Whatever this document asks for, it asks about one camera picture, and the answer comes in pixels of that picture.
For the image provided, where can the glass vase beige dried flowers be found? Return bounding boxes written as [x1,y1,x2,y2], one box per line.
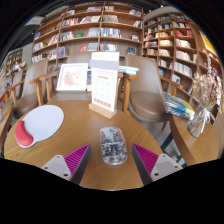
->
[187,53,224,138]

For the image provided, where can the curved wooden bookshelf unit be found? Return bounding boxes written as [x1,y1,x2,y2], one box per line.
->
[142,12,224,111]

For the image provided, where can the round wooden side table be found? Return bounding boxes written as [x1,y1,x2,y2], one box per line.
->
[0,106,14,158]
[169,114,220,167]

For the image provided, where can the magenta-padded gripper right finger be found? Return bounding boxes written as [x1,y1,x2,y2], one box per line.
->
[131,143,184,186]

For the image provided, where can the brown leather wooden armchair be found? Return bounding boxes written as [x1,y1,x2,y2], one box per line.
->
[123,53,184,131]
[43,51,140,114]
[6,58,51,119]

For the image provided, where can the dark cover book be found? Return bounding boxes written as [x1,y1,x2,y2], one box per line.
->
[86,69,93,93]

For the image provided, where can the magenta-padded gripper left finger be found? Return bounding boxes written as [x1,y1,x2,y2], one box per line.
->
[41,143,92,186]

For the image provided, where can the white framed floral picture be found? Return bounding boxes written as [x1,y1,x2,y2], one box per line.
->
[55,62,90,93]

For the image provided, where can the white orange sign wooden base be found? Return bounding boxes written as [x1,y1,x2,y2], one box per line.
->
[88,51,120,120]

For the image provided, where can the light blue books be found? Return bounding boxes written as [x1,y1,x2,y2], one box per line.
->
[118,65,140,76]

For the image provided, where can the white mouse pad red rest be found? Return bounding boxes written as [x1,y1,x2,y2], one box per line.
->
[14,104,65,149]

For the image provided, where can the wide wooden bookshelf unit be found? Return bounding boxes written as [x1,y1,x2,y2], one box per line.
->
[30,2,145,73]

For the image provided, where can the transparent computer mouse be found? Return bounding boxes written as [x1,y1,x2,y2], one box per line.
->
[99,125,129,166]

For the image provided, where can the white ceiling air conditioner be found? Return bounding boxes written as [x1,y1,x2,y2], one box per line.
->
[25,15,44,27]

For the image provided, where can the glass vase pink dried flowers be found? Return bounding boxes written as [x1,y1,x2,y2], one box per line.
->
[0,68,9,123]

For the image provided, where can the stack of blue books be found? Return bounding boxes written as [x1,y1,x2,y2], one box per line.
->
[163,91,196,121]

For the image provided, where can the distant wooden bookshelf unit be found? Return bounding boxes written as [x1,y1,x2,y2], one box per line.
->
[4,48,26,79]

